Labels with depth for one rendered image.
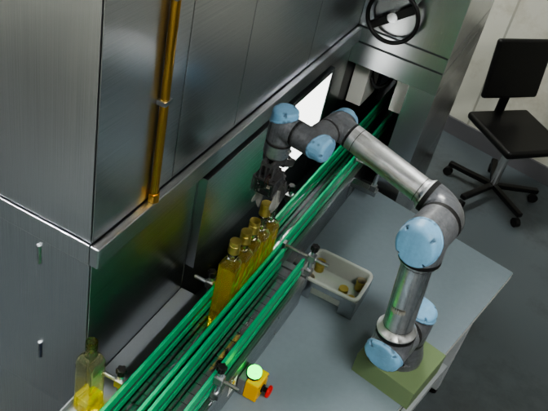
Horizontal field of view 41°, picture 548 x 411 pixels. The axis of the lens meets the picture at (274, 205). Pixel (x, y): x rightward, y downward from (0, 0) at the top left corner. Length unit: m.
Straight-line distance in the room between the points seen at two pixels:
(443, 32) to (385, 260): 0.88
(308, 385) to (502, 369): 1.60
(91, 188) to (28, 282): 0.43
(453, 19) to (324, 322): 1.19
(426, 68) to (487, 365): 1.53
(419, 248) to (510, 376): 1.96
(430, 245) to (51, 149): 0.91
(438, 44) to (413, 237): 1.18
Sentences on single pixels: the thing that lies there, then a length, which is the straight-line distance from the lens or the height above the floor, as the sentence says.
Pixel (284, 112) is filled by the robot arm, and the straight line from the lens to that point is 1.98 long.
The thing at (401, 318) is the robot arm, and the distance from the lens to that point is 2.06.
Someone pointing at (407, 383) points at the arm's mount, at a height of 0.83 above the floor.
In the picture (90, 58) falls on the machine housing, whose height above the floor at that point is 1.86.
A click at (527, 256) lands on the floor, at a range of 4.49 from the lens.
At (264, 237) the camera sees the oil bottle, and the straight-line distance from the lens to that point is 2.26.
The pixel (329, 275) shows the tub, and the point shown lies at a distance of 2.67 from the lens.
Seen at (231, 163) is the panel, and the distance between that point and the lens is 2.15.
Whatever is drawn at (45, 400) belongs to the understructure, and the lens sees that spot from 2.26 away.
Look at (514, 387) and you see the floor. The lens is 3.71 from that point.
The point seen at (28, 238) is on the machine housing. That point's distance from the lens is 1.84.
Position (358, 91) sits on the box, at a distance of 3.19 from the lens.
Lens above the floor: 2.55
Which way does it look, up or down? 38 degrees down
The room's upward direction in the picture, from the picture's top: 14 degrees clockwise
